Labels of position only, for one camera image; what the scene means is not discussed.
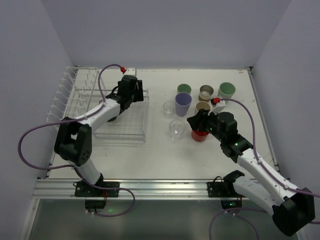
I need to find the red mug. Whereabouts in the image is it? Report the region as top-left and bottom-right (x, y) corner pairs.
(191, 130), (210, 142)

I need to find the tall beige cup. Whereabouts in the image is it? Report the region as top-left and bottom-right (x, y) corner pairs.
(194, 101), (212, 114)

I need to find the clear glass front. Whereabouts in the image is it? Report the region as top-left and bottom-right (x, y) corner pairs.
(169, 119), (186, 140)

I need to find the lavender plastic cup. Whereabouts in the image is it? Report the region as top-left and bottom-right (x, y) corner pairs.
(175, 92), (192, 117)

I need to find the small clear faceted glass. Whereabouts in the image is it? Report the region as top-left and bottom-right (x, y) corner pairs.
(163, 101), (175, 116)

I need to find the tall light green cup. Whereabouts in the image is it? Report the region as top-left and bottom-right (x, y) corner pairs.
(217, 82), (236, 99)

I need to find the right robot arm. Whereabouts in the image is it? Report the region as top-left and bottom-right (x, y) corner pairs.
(187, 109), (316, 236)

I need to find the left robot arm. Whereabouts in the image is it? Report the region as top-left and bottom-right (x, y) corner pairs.
(54, 75), (144, 198)

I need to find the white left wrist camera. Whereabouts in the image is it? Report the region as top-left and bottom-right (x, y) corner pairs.
(124, 68), (137, 77)

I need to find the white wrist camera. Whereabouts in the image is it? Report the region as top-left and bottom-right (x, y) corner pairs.
(124, 68), (137, 77)
(210, 97), (226, 114)

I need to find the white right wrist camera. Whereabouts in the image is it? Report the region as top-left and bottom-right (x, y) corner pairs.
(210, 97), (226, 114)

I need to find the white wire dish rack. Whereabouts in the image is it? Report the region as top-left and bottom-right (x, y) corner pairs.
(47, 66), (149, 145)

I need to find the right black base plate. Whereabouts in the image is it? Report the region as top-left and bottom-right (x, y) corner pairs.
(206, 180), (243, 211)

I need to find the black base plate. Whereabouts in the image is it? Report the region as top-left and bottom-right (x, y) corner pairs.
(206, 180), (243, 211)
(73, 180), (120, 213)

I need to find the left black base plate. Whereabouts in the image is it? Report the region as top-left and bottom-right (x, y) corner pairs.
(73, 180), (120, 213)

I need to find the aluminium mounting rail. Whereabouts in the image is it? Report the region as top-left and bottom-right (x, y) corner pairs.
(31, 178), (210, 200)

